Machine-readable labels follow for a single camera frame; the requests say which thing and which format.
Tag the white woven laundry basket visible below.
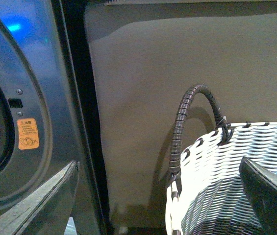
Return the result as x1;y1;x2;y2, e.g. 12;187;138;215
165;122;277;235

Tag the dark wrapped basket handle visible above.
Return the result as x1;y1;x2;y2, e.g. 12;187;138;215
168;84;232;182

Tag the grey sofa side panel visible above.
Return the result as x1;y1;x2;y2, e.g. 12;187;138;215
84;1;277;228

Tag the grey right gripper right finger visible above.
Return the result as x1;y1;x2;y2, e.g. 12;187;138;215
239;157;277;235

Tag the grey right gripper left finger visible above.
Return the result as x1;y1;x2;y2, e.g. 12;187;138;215
0;161;79;235

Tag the grey front-load washing machine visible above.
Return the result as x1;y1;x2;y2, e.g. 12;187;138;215
0;0;107;235

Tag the orange warning sticker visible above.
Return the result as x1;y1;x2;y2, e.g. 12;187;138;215
17;117;39;150

